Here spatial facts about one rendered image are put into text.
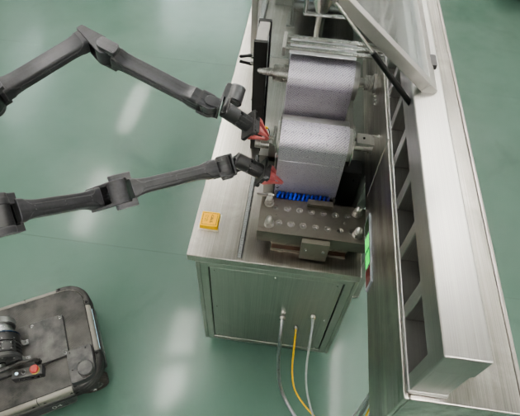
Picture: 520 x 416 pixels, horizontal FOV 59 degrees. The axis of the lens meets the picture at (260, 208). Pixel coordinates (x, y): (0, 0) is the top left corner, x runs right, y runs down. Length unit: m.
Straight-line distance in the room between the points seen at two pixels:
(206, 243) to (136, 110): 2.11
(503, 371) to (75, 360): 1.78
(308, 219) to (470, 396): 0.87
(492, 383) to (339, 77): 1.09
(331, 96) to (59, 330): 1.65
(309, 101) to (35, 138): 2.40
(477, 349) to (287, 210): 1.01
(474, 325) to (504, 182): 2.82
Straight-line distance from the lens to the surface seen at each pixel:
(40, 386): 2.40
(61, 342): 2.42
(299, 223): 1.68
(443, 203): 1.03
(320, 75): 1.71
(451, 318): 0.88
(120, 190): 1.47
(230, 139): 2.13
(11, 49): 4.66
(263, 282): 1.85
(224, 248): 1.76
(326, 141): 1.59
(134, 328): 2.64
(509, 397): 1.13
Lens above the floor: 2.39
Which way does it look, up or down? 53 degrees down
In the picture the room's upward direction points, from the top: 4 degrees clockwise
